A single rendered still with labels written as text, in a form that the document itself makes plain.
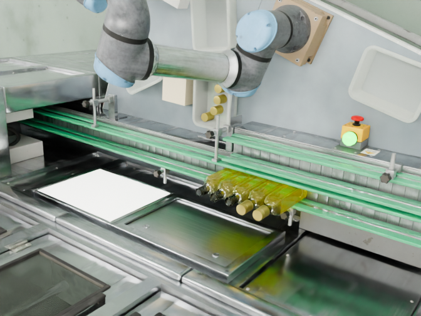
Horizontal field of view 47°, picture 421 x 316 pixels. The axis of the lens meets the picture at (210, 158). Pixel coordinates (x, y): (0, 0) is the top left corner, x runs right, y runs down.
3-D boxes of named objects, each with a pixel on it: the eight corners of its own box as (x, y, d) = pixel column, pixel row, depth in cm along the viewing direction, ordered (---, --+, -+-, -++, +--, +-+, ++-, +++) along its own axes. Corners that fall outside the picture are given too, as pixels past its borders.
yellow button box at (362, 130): (347, 140, 162) (339, 145, 156) (350, 119, 159) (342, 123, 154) (368, 145, 158) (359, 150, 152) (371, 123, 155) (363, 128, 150)
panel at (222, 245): (100, 172, 208) (31, 197, 182) (99, 166, 207) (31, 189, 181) (285, 238, 159) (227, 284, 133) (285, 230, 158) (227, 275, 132)
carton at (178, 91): (173, 97, 203) (161, 100, 197) (175, 59, 197) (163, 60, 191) (196, 103, 196) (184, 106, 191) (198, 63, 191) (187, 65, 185)
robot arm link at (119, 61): (280, 60, 145) (111, 36, 115) (260, 102, 153) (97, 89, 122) (260, 42, 153) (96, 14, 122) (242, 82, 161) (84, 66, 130)
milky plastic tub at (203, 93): (205, 120, 195) (192, 125, 189) (207, 65, 188) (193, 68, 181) (240, 129, 186) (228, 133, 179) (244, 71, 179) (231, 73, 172)
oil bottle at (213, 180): (235, 176, 177) (200, 194, 161) (236, 162, 175) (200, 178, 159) (248, 180, 174) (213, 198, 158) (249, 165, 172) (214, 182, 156)
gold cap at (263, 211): (270, 206, 142) (262, 211, 139) (269, 217, 143) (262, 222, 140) (259, 204, 144) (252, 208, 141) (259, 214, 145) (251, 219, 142)
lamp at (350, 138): (343, 143, 155) (339, 145, 153) (345, 129, 153) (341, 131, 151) (356, 146, 152) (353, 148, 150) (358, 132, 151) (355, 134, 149)
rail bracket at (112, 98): (120, 118, 221) (81, 128, 203) (119, 82, 215) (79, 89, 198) (127, 120, 218) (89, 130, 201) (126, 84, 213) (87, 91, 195)
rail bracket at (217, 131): (223, 155, 178) (203, 163, 168) (225, 111, 172) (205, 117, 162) (230, 157, 176) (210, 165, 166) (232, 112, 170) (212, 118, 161)
